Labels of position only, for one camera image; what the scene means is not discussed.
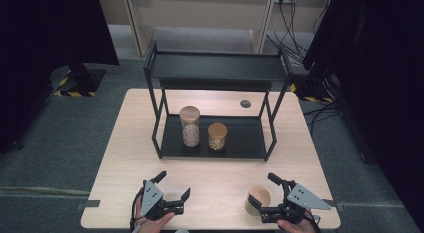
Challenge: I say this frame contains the glass jar of green beans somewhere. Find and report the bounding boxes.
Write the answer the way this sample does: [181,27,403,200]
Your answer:
[244,185,272,217]

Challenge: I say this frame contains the striped black stand base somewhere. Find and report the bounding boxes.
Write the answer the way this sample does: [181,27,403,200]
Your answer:
[49,64,107,98]
[289,68,335,104]

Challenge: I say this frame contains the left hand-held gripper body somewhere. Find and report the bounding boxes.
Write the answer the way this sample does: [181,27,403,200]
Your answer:
[133,179,185,223]

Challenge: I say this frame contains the black metal shelf rack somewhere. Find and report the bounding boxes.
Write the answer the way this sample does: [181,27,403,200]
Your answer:
[142,38,295,163]

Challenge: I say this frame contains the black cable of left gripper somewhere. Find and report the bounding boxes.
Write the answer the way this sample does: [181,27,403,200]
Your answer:
[129,187,145,233]

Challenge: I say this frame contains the tall jar of small grains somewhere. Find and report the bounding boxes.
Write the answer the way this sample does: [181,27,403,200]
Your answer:
[178,105,202,149]

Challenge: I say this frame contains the short jar of white seeds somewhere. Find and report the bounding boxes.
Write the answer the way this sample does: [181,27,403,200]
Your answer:
[206,121,229,152]

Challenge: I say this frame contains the person's left hand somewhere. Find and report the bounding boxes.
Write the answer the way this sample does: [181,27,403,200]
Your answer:
[134,206,177,233]

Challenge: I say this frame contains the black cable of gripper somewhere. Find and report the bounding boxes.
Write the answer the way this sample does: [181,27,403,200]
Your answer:
[301,212,323,233]
[129,187,145,233]

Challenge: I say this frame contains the person's right hand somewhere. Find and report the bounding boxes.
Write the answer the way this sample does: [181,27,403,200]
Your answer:
[275,209,318,233]

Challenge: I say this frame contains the black floor cables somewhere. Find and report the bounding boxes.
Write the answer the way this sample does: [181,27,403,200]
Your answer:
[302,100,342,134]

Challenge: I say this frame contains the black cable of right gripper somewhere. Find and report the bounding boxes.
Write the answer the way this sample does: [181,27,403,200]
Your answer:
[301,212,323,233]

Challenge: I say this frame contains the bundle of black cables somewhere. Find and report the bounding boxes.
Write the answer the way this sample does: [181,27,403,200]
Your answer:
[265,0,333,65]

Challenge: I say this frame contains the black curtain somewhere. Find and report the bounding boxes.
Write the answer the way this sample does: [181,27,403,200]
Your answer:
[0,0,120,155]
[302,0,424,227]

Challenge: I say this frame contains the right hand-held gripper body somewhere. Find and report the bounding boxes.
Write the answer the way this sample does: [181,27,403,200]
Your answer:
[259,178,333,226]

